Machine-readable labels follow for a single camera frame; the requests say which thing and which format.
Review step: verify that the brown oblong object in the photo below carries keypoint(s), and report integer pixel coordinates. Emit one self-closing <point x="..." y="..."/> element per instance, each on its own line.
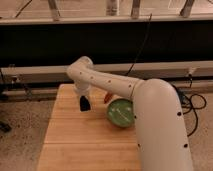
<point x="108" y="97"/>

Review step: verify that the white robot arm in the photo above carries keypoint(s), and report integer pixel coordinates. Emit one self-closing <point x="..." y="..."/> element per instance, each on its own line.
<point x="161" y="133"/>

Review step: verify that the green bowl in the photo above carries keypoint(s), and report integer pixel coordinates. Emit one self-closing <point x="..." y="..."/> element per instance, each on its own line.
<point x="120" y="113"/>

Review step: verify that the grey metal rail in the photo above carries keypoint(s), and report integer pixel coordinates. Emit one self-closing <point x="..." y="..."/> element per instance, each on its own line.
<point x="165" y="70"/>

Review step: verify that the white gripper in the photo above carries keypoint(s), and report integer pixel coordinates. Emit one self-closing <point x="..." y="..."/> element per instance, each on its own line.
<point x="82" y="89"/>

